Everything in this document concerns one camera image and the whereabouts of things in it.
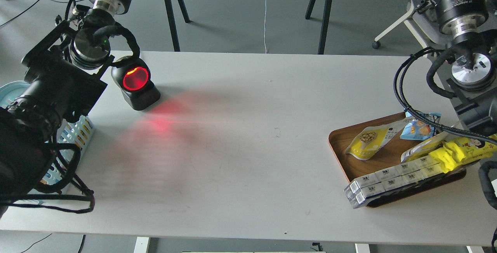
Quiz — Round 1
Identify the yellow white snack pouch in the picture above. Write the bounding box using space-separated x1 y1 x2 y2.
346 117 412 161

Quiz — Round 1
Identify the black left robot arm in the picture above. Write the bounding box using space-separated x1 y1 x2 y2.
1 0 160 214

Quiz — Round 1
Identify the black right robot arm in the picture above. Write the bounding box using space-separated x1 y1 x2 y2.
394 0 496 145

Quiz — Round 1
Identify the blue snack packet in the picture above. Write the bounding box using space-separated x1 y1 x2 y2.
400 112 442 140

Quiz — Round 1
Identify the light blue plastic basket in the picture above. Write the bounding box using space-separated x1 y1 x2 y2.
0 80 95 205

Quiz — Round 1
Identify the yellow cartoon snack bag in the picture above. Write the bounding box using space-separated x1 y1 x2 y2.
428 137 497 173

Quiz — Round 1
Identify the black barcode scanner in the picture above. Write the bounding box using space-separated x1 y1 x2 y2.
111 58 160 111

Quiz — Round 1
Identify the long white box pack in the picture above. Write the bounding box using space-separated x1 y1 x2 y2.
343 156 444 209

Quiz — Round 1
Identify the white yellow flat pouch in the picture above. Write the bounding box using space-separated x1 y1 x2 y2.
400 132 449 163

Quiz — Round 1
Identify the white office chair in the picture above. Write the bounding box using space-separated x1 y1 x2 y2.
372 2 450 49

